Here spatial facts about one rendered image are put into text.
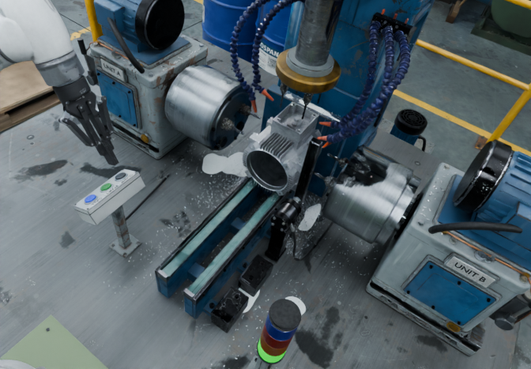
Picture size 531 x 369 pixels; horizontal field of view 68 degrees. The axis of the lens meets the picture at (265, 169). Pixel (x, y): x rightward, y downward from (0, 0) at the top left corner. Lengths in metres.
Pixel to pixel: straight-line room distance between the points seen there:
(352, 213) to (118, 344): 0.71
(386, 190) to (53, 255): 0.99
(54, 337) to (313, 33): 1.00
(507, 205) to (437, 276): 0.26
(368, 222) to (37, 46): 0.89
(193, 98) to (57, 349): 0.78
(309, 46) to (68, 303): 0.95
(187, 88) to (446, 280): 0.92
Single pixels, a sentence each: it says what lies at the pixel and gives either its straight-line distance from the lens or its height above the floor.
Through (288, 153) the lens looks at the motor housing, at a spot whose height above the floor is 1.08.
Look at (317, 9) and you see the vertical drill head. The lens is 1.00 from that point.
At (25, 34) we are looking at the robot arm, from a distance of 0.99.
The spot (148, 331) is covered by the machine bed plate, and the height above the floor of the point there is 0.80.
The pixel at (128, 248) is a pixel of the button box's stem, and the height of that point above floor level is 0.81.
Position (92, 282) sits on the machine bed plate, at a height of 0.80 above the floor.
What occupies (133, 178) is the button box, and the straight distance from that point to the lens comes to 1.11.
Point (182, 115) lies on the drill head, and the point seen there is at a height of 1.07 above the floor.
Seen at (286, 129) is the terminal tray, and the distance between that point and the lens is 1.18.
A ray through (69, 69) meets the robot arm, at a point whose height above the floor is 1.36.
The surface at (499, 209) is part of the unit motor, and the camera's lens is 1.02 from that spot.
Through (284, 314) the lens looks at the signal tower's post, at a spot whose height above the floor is 1.22.
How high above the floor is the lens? 1.91
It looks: 47 degrees down
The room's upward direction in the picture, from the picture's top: 11 degrees clockwise
